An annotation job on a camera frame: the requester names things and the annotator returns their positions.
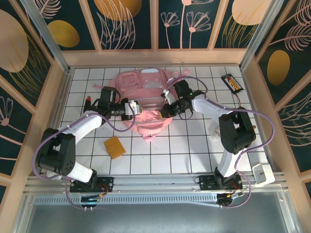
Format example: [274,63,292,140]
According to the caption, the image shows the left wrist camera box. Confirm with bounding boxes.
[124,99,142,117]

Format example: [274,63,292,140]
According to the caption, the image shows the mustard yellow wallet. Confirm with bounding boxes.
[104,136,127,160]

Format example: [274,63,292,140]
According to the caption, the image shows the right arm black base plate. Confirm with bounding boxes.
[198,174,243,192]

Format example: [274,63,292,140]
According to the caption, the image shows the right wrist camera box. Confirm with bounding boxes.
[161,89,176,105]

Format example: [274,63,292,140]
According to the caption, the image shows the small white clock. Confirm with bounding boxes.
[252,163,276,185]

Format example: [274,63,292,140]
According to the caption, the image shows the clear plastic stand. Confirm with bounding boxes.
[46,171,61,181]

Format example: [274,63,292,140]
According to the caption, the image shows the small clear plastic box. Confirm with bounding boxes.
[210,126,222,141]

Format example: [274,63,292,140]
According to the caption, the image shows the aluminium mounting rail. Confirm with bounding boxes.
[24,172,287,194]

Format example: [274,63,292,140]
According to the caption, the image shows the pink backpack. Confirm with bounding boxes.
[93,67,190,143]

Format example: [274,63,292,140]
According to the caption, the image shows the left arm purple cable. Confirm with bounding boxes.
[31,103,136,210]

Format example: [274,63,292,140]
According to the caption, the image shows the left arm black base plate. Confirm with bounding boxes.
[69,176,115,194]

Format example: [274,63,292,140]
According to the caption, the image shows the slotted grey cable duct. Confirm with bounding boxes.
[34,194,221,207]

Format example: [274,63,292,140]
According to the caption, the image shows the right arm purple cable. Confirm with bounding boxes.
[165,76,276,210]

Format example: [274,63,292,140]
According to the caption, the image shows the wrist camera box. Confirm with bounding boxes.
[124,99,142,117]
[161,89,176,105]

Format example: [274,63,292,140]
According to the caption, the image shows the black device with red print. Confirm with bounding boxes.
[221,74,244,95]

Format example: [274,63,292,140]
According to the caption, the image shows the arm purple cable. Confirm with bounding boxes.
[165,76,276,210]
[31,103,136,210]

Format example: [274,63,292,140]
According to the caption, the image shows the aluminium frame post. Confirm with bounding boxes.
[20,0,71,72]
[239,0,285,70]

